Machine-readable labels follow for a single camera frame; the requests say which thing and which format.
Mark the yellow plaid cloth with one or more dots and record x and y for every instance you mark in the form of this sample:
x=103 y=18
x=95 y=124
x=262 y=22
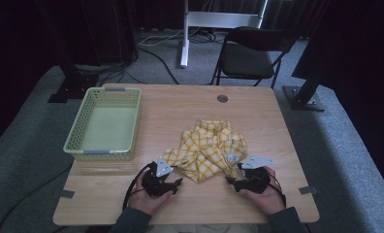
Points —
x=206 y=152

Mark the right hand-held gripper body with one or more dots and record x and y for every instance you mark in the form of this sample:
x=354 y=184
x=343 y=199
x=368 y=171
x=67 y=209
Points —
x=254 y=179

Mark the grey tape strip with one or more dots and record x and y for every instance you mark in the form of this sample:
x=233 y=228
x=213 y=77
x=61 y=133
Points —
x=307 y=190
x=67 y=194

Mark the grey round table grommet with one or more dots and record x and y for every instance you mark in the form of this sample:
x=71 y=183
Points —
x=222 y=98

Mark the white metal desk frame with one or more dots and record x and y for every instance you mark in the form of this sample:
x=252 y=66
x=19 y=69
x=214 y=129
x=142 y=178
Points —
x=185 y=39

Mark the black folding chair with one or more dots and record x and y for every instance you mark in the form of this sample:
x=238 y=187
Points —
x=248 y=59

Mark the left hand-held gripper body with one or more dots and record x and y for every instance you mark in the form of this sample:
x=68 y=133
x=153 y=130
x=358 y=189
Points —
x=154 y=184

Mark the black metal stand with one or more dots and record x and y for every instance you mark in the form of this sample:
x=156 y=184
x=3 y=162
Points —
x=306 y=93
x=72 y=77

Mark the person's right hand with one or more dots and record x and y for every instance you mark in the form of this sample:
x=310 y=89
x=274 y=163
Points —
x=267 y=200

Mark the person's left hand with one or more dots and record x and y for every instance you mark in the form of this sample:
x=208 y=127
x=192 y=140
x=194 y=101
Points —
x=146 y=202

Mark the light green plastic basket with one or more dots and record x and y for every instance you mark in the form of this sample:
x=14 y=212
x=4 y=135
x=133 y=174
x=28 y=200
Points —
x=107 y=127

